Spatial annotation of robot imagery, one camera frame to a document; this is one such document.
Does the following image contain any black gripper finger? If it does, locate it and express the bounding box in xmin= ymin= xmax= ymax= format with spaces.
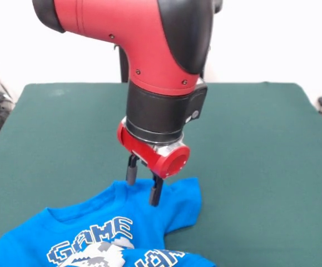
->
xmin=148 ymin=172 xmax=165 ymax=207
xmin=125 ymin=154 xmax=140 ymax=186

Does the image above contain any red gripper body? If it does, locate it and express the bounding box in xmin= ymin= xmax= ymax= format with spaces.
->
xmin=117 ymin=116 xmax=191 ymax=180

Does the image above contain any blue printed t-shirt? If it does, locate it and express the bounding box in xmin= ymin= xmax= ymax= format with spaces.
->
xmin=0 ymin=177 xmax=216 ymax=267

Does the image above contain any dark green tablecloth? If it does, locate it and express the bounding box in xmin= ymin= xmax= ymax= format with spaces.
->
xmin=0 ymin=81 xmax=322 ymax=267

